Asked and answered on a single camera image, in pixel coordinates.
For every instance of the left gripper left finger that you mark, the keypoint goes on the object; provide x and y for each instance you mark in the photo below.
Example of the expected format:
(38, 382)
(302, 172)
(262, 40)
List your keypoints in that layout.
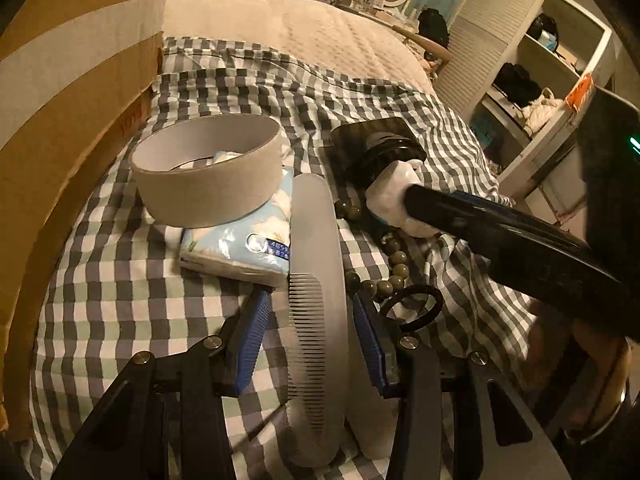
(242, 335)

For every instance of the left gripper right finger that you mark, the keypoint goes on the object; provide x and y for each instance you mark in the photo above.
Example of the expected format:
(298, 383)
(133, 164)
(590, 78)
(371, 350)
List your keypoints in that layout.
(377, 346)

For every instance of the grey plastic comb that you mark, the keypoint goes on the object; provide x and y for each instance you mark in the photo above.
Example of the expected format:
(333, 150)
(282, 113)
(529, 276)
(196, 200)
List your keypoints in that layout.
(318, 349)

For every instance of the black white bottle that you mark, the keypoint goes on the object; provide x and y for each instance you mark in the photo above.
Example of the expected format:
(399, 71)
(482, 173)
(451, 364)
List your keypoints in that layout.
(385, 198)

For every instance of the person's right hand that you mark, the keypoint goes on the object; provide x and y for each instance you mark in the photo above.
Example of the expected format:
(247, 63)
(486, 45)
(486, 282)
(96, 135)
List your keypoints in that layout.
(575, 377)

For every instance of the blue tissue pack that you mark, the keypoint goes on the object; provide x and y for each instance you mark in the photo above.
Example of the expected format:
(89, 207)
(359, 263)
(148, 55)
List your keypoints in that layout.
(253, 249)

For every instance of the grey checkered bed sheet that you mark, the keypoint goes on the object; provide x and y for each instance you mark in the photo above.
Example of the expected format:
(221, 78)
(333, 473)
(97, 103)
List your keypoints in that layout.
(226, 119)

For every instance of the black rectangular case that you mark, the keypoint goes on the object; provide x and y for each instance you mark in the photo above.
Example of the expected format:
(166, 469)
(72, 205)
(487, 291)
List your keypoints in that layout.
(363, 150)

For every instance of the white open shelf wardrobe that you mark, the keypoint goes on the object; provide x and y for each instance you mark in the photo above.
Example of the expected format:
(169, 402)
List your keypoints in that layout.
(555, 41)

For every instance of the wooden chair with clothes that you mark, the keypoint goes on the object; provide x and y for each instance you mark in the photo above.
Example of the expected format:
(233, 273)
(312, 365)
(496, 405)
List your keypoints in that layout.
(428, 45)

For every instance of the black backpack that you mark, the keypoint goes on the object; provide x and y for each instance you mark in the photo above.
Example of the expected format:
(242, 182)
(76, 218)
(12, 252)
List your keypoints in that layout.
(433, 26)

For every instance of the cream quilted blanket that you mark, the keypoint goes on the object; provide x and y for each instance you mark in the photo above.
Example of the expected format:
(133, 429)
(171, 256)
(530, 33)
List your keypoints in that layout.
(312, 31)

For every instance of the brown cardboard box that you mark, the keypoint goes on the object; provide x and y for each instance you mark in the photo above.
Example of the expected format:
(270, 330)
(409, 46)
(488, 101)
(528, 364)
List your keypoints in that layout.
(75, 86)

